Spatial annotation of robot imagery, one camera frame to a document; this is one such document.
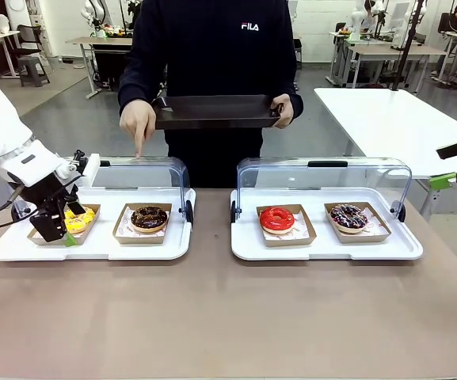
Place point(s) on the grey plastic stool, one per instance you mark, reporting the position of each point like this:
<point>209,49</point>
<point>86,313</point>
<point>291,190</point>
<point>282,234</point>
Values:
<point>33,69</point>

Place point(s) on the chocolate donut with gold sprinkles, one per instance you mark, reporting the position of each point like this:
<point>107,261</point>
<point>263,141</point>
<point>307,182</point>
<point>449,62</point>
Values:
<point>143,223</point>

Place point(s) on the wooden workbench with white frame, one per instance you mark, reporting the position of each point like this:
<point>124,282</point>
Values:
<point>386,51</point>

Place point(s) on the red glazed donut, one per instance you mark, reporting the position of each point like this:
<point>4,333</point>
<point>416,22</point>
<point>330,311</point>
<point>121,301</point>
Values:
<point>269,221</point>

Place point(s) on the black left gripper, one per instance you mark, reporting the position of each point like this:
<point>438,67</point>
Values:
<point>50,196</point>

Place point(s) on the person's left forearm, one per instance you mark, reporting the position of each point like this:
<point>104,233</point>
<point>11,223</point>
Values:
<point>294,87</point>

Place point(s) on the black stand pole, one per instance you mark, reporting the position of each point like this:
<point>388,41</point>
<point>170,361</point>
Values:
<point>406,43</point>

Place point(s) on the yellow sprinkled donut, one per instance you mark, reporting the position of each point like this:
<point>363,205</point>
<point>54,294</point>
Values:
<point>78,223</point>

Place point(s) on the brown cardboard donut tray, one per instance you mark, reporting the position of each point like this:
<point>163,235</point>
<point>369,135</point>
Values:
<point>287,242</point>
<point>89,227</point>
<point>359,238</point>

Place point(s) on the white plastic display tray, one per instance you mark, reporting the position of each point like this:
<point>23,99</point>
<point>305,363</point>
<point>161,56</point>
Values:
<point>105,249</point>
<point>323,249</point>

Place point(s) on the wooden table with white legs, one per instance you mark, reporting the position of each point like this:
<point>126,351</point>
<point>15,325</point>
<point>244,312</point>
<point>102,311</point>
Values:
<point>101,40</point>

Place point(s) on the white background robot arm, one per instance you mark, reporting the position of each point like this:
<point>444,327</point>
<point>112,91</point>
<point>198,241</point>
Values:
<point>360,20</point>
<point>95,16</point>

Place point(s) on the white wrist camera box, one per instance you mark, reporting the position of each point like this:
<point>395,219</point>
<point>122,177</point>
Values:
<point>91,164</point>

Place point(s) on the black serving tray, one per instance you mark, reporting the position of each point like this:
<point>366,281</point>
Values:
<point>212,109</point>

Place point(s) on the dark navy FILA sweater torso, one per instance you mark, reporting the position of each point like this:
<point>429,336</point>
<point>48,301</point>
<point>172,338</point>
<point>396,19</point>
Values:
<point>212,51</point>

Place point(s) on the black cabinet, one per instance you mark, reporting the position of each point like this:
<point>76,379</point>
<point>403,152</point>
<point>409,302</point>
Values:
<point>111,63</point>

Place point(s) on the chocolate donut with pink sprinkles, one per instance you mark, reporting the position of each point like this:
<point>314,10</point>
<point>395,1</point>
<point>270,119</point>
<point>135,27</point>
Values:
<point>341,221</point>

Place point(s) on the black office chair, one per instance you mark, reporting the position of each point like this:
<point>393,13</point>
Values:
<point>30,37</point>

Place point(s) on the clear plastic dome lid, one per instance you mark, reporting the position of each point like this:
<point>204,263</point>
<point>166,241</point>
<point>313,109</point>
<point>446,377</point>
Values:
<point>172,166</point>
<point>394,166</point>

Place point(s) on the person's right forearm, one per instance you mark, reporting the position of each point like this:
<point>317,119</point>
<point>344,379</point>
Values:
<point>137,85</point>

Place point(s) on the person's left hand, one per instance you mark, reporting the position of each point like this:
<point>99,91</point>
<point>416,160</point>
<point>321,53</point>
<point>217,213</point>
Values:
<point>287,115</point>

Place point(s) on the white side table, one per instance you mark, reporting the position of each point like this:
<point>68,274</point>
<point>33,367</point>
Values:
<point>390,118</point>

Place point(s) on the person's right hand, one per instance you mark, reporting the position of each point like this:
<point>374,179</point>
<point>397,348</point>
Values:
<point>137,116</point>

